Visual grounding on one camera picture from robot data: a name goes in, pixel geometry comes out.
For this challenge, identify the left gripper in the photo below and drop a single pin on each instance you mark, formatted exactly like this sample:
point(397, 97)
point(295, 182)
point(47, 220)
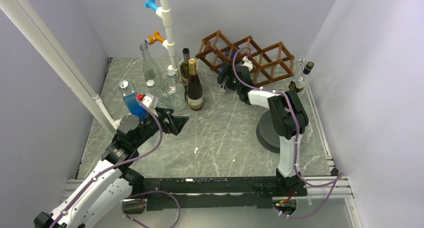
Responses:
point(175, 124)

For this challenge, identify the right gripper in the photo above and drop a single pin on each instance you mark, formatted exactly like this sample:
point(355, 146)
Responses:
point(229, 71)

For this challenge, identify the large clear bottle white stopper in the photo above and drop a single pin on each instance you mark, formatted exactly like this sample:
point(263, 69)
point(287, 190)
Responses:
point(175, 91)

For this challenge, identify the brown bottle gold foil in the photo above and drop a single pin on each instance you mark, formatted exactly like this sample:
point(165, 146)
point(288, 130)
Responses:
point(194, 87)

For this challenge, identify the green bottle grey cap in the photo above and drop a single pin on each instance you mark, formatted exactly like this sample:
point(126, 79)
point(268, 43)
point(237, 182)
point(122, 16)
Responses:
point(184, 67)

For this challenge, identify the clear bottle chrome cap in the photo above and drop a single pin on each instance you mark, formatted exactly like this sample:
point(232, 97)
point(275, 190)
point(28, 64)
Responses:
point(129, 94)

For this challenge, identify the clear bottle dark label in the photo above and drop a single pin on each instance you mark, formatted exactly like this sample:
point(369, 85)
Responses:
point(150, 69)

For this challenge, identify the clear square bottle black cap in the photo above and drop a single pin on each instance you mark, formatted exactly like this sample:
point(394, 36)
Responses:
point(301, 81)

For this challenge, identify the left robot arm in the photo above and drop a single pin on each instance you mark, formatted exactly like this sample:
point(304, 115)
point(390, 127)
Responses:
point(112, 180)

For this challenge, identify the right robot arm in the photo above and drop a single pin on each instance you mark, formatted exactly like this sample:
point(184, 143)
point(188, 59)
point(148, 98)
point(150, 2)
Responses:
point(286, 119)

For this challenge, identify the brown wooden wine rack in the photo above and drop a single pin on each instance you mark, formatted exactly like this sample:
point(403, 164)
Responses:
point(270, 64)

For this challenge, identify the small silver cap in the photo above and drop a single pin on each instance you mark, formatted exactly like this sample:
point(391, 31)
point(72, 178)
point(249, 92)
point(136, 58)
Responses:
point(150, 83)

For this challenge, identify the dark grey foam spool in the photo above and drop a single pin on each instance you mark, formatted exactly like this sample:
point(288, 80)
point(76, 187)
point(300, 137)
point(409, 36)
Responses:
point(266, 133)

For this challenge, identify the orange tap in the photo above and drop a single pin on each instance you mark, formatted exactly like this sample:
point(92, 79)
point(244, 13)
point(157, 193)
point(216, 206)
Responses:
point(151, 39)

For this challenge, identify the white pvc pipe stand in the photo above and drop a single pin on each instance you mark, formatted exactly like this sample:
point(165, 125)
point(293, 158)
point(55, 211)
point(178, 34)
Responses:
point(169, 43)

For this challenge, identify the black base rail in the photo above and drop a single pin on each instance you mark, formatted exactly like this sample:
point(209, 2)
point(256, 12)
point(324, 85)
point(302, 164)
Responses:
point(205, 192)

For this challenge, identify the white diagonal frame pipe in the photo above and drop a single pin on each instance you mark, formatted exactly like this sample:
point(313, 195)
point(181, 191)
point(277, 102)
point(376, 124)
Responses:
point(51, 73)

